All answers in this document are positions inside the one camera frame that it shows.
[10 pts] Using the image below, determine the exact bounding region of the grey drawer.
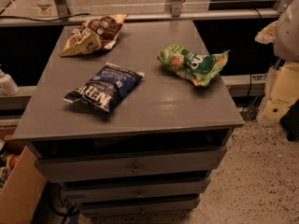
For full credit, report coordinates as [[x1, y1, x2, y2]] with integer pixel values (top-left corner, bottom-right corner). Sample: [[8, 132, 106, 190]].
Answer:
[[80, 197, 199, 217], [36, 147, 226, 183], [63, 177, 210, 203]]

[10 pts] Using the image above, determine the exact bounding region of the green rice chip bag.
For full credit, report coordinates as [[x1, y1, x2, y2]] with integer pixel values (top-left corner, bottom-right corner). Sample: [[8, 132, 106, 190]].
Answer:
[[157, 44, 229, 87]]

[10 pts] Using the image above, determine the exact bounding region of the black cable on railing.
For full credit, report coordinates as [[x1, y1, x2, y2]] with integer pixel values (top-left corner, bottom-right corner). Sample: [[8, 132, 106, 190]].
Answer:
[[0, 12, 92, 22]]

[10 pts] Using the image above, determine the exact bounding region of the black floor cable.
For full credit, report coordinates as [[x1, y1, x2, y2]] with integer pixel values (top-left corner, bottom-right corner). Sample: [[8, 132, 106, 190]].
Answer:
[[46, 184, 81, 224]]

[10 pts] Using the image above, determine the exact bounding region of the brown chip bag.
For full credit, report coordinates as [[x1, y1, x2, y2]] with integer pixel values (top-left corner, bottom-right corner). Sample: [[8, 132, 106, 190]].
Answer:
[[60, 14, 127, 57]]

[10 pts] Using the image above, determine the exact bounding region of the bottom grey drawer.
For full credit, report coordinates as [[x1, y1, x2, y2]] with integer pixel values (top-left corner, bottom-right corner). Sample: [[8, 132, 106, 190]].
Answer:
[[80, 197, 199, 217]]

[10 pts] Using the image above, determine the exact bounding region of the top grey drawer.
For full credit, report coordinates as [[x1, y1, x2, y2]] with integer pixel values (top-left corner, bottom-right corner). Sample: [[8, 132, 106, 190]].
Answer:
[[36, 147, 226, 183]]

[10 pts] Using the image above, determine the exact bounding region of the middle grey drawer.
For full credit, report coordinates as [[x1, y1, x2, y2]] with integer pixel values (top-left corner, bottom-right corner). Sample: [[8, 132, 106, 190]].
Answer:
[[63, 177, 210, 203]]

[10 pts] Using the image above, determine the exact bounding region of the white pipe fitting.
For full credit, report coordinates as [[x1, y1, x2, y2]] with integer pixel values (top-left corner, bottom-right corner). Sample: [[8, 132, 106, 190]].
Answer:
[[0, 69, 20, 96]]

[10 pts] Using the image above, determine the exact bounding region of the red round object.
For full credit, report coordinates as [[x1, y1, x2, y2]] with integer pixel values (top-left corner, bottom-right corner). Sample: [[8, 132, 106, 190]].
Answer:
[[8, 155, 20, 169]]

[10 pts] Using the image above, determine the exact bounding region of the blue kettle chip bag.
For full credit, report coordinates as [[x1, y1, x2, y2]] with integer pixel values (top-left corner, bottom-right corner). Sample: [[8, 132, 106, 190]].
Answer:
[[64, 63, 144, 113]]

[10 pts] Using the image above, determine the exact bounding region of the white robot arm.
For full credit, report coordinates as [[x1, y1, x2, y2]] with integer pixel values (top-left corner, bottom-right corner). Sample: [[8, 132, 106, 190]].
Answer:
[[261, 0, 299, 121]]

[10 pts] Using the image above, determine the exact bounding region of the grey drawer cabinet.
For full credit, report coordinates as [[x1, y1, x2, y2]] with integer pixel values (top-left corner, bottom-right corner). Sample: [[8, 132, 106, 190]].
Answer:
[[14, 21, 243, 210]]

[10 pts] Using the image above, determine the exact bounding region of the cardboard box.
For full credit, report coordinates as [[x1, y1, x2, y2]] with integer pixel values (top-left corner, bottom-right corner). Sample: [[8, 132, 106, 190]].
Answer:
[[0, 147, 47, 224]]

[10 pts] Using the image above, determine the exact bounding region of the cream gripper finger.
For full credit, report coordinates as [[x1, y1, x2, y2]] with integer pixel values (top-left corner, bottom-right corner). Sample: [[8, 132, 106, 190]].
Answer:
[[261, 61, 299, 120]]

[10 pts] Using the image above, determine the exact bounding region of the metal railing frame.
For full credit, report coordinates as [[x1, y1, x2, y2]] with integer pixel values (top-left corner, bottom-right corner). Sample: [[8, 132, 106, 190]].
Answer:
[[0, 0, 292, 27]]

